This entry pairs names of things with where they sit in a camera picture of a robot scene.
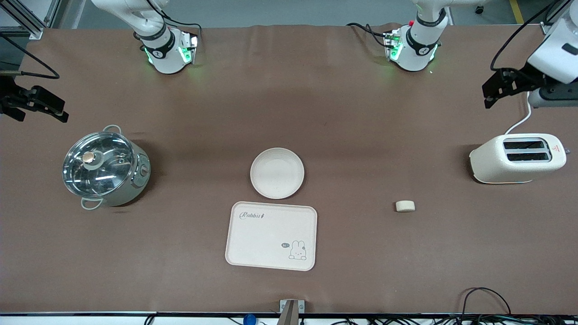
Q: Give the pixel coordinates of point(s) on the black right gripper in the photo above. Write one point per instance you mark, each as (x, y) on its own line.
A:
(10, 95)

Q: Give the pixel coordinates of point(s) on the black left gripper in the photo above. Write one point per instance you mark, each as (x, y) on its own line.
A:
(526, 74)

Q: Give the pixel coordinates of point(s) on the small white steamed bun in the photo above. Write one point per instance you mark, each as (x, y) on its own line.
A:
(405, 206)

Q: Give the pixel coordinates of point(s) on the round beige plate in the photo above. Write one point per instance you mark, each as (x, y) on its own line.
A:
(277, 174)

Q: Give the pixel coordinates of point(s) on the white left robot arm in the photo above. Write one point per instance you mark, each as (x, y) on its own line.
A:
(417, 45)

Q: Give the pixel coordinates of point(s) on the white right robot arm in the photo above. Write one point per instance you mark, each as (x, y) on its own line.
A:
(165, 49)

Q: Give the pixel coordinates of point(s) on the cream two-slot toaster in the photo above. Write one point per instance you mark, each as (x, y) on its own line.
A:
(496, 164)

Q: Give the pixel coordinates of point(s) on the glass pot lid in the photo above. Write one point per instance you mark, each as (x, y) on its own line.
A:
(97, 164)

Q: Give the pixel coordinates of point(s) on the steel pot with glass lid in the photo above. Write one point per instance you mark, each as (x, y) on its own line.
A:
(135, 186)

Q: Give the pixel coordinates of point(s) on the brown table mat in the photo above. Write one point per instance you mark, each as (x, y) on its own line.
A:
(361, 135)

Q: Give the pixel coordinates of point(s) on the beige rabbit print tray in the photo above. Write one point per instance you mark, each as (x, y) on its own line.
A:
(266, 239)

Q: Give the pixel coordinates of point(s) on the blue round knob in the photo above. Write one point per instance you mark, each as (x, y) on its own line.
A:
(249, 320)

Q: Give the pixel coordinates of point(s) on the aluminium frame profile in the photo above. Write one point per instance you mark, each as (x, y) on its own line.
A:
(27, 20)

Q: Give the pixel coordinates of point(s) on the grey metal camera bracket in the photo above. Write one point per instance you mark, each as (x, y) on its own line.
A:
(291, 309)

